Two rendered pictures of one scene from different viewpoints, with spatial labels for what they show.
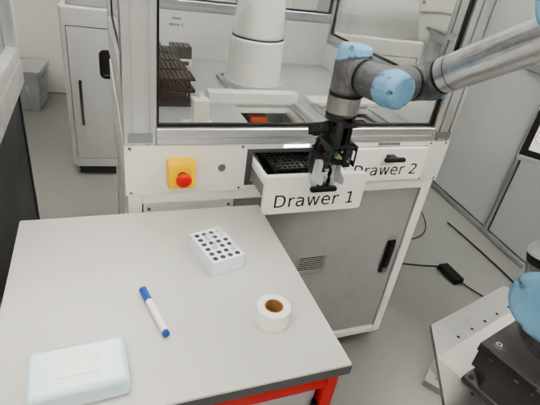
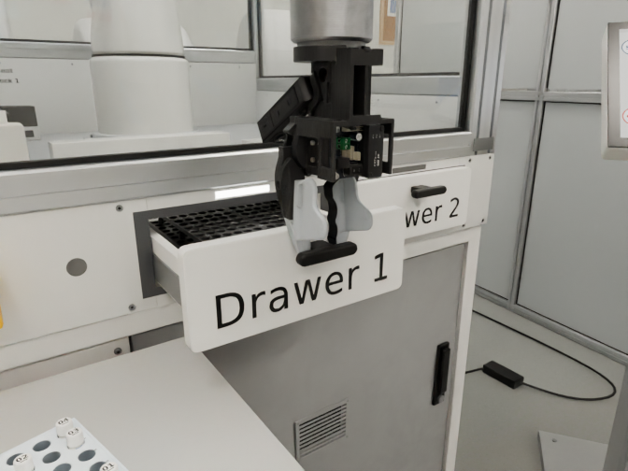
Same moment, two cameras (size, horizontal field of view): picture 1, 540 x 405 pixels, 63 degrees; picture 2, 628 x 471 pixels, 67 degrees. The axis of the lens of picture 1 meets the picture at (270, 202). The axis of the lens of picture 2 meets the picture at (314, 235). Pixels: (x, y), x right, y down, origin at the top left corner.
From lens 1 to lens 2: 0.63 m
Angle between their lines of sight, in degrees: 16
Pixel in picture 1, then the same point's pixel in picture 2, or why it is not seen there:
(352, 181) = (379, 230)
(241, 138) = (109, 188)
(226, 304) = not seen: outside the picture
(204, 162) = (24, 262)
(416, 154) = (455, 180)
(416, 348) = not seen: outside the picture
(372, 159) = (389, 199)
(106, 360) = not seen: outside the picture
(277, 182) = (213, 261)
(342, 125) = (348, 58)
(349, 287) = (393, 448)
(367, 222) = (400, 323)
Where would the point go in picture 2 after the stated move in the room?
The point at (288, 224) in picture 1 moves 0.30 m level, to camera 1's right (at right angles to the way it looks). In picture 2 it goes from (263, 363) to (439, 344)
